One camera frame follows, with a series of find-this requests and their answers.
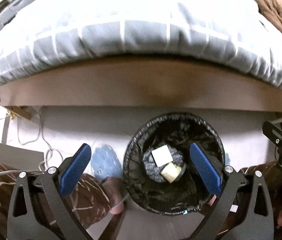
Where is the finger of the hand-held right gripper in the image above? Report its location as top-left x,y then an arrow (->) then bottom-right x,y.
262,121 -> 282,152

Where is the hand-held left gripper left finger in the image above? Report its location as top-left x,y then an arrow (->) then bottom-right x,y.
7,143 -> 94,240

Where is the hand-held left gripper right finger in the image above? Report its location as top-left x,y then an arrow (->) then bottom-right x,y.
190,142 -> 274,240

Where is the trash bin with black bag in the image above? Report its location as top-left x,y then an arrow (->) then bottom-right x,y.
123,113 -> 226,216

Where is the blue slipper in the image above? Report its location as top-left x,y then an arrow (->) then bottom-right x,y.
90,144 -> 123,183

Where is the pale yellow wrapper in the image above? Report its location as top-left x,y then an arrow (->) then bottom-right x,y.
161,164 -> 181,183

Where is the white paper square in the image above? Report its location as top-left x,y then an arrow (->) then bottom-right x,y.
152,145 -> 173,167

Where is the grey crumpled paper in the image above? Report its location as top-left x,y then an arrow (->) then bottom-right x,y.
142,146 -> 184,182

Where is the grey board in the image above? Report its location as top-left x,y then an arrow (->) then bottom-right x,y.
0,136 -> 44,172

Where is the bed with checked sheet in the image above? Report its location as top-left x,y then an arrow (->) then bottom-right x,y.
0,0 -> 282,96

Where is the grey suitcase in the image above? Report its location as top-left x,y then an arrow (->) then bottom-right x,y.
0,0 -> 38,40

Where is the grey white cable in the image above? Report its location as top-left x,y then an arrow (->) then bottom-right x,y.
0,169 -> 45,178

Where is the wooden bed frame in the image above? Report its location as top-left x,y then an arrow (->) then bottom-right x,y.
0,54 -> 282,113

